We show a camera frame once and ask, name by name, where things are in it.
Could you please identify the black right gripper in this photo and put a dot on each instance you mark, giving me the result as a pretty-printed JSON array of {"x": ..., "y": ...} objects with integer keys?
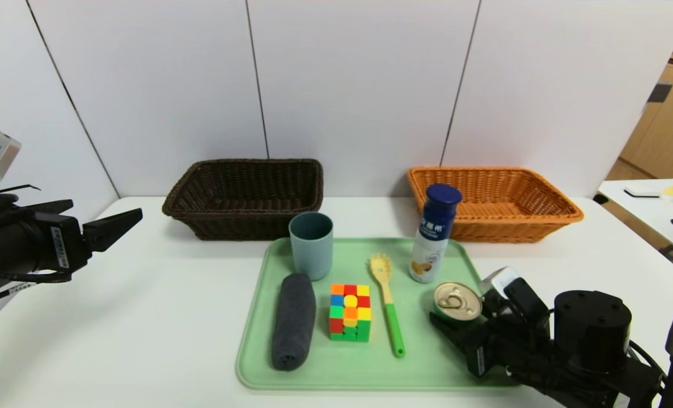
[{"x": 474, "y": 352}]

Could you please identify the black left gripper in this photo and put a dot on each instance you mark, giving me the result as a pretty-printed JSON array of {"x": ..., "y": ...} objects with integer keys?
[{"x": 64, "y": 247}]

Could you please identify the tin can gold lid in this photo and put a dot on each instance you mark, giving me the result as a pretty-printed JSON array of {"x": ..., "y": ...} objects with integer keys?
[{"x": 456, "y": 303}]

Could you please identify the white bottle blue cap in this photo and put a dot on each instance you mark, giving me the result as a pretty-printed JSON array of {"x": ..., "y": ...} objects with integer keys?
[{"x": 432, "y": 238}]

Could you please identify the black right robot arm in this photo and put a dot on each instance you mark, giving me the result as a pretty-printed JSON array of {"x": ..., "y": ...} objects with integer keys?
[{"x": 591, "y": 328}]

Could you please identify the orange wicker basket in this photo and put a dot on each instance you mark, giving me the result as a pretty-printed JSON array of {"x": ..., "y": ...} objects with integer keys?
[{"x": 506, "y": 226}]

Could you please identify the dark brown wicker basket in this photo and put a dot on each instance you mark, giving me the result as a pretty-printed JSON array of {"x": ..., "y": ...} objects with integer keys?
[{"x": 240, "y": 221}]

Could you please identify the light green plastic tray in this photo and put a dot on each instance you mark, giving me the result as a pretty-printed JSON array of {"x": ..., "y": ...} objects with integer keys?
[{"x": 427, "y": 362}]

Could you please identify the colourful puzzle cube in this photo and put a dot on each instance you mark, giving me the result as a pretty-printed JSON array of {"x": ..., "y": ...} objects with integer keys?
[{"x": 350, "y": 314}]

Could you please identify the blue-grey plastic cup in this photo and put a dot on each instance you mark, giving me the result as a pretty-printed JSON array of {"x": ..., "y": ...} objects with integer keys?
[{"x": 311, "y": 249}]

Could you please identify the dark grey rolled towel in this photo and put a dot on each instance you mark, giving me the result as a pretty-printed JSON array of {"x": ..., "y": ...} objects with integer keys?
[{"x": 293, "y": 323}]

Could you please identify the white side table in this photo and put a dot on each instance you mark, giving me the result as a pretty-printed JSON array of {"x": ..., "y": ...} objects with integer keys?
[{"x": 648, "y": 218}]

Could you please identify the flat white device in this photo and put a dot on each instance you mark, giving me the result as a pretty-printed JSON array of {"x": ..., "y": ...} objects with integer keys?
[{"x": 642, "y": 192}]

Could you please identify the light wooden cabinet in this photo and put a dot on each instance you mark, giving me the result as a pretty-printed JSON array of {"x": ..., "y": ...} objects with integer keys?
[{"x": 662, "y": 141}]

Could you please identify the grey cabinet sign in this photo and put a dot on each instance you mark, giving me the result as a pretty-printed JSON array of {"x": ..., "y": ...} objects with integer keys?
[{"x": 659, "y": 92}]

